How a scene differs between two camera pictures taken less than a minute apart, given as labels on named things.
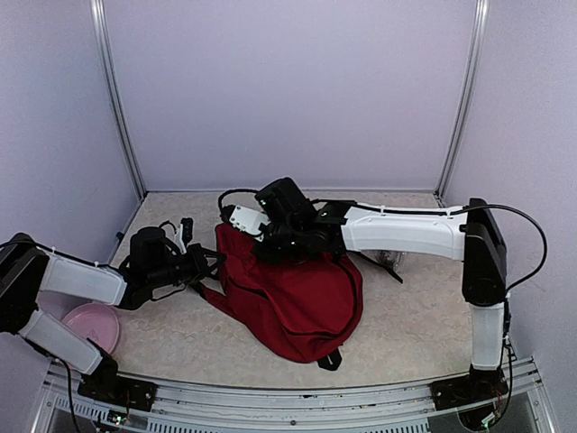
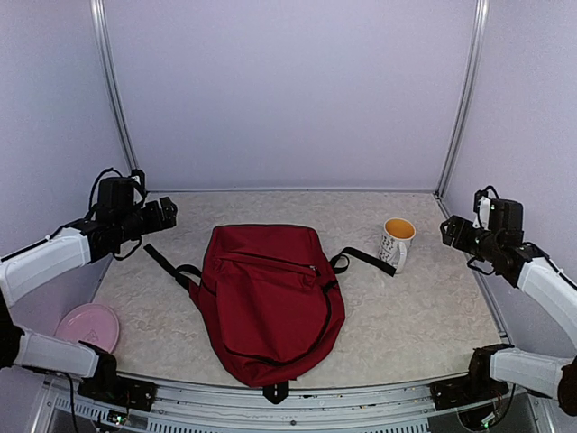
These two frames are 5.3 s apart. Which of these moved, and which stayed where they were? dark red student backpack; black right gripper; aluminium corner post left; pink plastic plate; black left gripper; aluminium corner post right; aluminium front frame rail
Moved: dark red student backpack; black left gripper; black right gripper
Stayed: aluminium corner post left; aluminium corner post right; pink plastic plate; aluminium front frame rail
